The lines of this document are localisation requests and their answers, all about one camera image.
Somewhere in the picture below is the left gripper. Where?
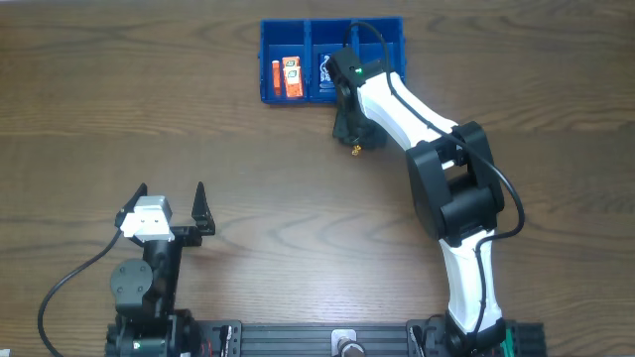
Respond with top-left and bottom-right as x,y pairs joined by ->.
114,180 -> 217,248

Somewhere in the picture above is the blue candy pack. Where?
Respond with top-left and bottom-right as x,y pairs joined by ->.
317,52 -> 338,94

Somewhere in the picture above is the slim orange candy box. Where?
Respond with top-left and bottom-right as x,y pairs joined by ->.
270,59 -> 282,97

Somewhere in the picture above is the wide orange candy box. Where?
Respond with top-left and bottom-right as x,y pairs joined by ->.
281,56 -> 305,99

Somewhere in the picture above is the blue tray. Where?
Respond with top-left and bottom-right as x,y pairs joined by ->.
256,16 -> 407,105

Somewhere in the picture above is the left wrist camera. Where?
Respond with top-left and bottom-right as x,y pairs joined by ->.
119,194 -> 176,243

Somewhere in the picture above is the mounting rail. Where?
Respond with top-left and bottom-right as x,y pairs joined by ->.
105,319 -> 548,357

